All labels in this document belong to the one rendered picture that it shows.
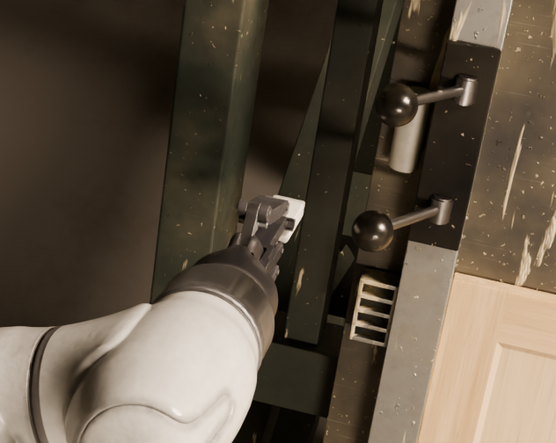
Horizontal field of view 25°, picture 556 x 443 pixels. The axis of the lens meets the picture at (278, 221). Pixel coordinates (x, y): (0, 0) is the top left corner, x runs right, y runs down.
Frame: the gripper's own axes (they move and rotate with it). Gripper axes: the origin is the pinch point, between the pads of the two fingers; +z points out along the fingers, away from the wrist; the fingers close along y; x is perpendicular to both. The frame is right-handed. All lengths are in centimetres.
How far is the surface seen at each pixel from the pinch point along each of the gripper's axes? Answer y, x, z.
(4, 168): 71, -93, 159
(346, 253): 35, -2, 74
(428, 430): 25.8, 16.9, 13.7
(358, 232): -0.4, 7.2, -0.1
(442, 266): 6.2, 14.7, 11.5
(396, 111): -12.2, 8.5, -0.4
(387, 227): -1.2, 9.5, 0.6
